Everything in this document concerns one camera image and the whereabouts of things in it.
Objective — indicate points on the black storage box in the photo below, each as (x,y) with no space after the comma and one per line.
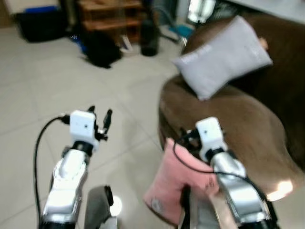
(40,26)

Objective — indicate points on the black bag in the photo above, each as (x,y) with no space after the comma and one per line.
(102,50)

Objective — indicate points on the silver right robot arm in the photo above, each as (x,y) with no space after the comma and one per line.
(240,191)

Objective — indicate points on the grey robot left leg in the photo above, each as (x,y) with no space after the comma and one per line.
(97,210)

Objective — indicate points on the teal cloth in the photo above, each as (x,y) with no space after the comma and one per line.
(182,31)

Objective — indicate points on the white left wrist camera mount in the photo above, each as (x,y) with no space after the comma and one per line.
(82,125)

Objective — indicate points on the wooden shelf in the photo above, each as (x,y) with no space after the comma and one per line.
(112,21)

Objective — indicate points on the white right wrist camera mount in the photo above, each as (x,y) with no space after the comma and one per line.
(209,136)

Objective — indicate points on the dark tall bottle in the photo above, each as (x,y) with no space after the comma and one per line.
(149,36)

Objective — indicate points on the shiny metal bin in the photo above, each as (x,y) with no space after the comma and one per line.
(201,10)

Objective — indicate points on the white table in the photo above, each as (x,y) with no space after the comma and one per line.
(271,8)

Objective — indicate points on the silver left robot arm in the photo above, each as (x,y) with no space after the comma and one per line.
(69,179)

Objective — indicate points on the brown sofa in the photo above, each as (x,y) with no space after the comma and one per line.
(248,124)

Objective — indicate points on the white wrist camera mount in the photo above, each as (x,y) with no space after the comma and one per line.
(82,125)
(209,136)

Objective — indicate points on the pink pillow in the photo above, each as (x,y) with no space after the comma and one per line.
(171,186)

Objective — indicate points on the grey pillow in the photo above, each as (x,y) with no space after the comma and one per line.
(221,57)

